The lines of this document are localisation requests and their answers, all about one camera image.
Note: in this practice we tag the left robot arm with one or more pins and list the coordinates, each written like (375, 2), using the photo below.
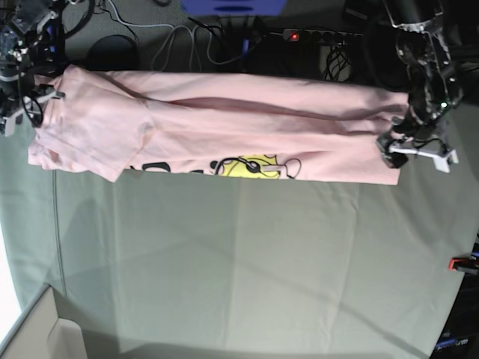
(434, 88)

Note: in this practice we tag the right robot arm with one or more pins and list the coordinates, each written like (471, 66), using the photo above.
(32, 43)

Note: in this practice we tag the white power strip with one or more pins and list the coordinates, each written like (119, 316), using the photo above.
(321, 37)

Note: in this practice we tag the black round base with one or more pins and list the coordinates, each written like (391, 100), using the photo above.
(114, 52)

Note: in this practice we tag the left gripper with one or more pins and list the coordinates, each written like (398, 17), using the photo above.
(396, 149)

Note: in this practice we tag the green table cloth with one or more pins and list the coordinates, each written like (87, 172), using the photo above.
(178, 266)

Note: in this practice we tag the blue box top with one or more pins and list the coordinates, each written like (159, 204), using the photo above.
(233, 7)

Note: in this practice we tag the pink t-shirt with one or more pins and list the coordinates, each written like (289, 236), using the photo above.
(217, 124)

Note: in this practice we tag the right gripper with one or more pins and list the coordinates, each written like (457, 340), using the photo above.
(15, 110)

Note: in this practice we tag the red side clamp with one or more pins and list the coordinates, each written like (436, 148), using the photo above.
(466, 265)

